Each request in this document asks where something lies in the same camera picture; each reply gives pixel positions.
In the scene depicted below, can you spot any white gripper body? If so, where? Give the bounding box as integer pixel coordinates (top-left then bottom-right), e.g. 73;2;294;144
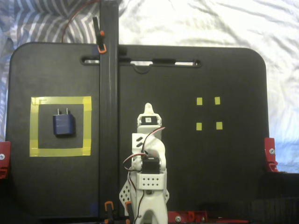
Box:
136;113;163;128

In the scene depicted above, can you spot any blue charger plug block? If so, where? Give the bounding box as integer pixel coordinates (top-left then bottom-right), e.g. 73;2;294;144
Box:
52;107;77;138

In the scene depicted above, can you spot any black flat bar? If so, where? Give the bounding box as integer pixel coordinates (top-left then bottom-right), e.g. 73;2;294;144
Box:
99;0;120;219

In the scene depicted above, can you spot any orange black bar clamp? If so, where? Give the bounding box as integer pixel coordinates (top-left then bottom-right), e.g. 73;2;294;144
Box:
104;201;115;224
93;17;107;55
125;201;135;224

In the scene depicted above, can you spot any white bed sheet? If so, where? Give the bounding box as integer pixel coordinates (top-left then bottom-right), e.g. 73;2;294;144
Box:
118;0;299;174

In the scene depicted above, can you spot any yellow tape square outline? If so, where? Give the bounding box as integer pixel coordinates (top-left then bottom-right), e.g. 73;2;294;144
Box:
29;96;92;157

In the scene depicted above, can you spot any grey striped blanket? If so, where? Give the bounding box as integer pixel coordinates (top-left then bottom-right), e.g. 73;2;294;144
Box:
0;0;101;143

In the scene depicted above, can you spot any red base bracket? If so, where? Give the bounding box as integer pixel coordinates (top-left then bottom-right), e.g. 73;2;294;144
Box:
168;210;208;223

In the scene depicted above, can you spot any thin red cable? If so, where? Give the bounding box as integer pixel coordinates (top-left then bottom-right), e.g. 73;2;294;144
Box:
61;0;101;44

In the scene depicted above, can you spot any red corner bracket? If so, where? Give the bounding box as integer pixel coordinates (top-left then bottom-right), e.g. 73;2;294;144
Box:
263;137;279;173
0;140;11;180

